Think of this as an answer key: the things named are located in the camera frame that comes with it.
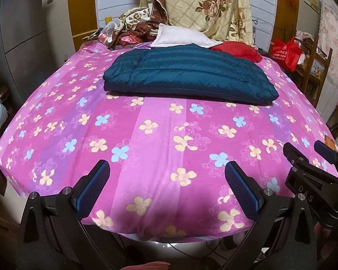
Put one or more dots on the grey wardrobe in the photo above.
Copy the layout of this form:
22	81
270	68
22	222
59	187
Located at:
25	33

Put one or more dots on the pink floral bed sheet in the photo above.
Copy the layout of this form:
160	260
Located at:
146	146

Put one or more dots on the wooden chair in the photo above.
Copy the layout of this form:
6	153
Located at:
315	64

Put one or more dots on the cream rose-print quilt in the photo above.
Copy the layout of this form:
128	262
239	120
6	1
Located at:
202	2

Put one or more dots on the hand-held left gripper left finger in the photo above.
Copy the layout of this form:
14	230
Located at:
93	185

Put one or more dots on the red cloth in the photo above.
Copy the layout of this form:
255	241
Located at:
239	50

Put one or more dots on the blue down jacket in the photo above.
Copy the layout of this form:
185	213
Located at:
191	73

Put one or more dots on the pink floral curtain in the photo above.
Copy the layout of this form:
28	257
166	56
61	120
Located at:
335	31

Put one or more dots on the brown floral blanket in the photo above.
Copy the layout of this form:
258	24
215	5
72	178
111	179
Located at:
135	28

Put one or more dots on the red shopping bag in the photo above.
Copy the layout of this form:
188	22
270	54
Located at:
287	52

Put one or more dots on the white pillow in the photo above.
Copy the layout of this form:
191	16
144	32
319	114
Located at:
180	36

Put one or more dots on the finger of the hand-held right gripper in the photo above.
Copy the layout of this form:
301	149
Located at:
297	153
325	149

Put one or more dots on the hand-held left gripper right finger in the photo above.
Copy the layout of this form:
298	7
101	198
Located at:
242	191

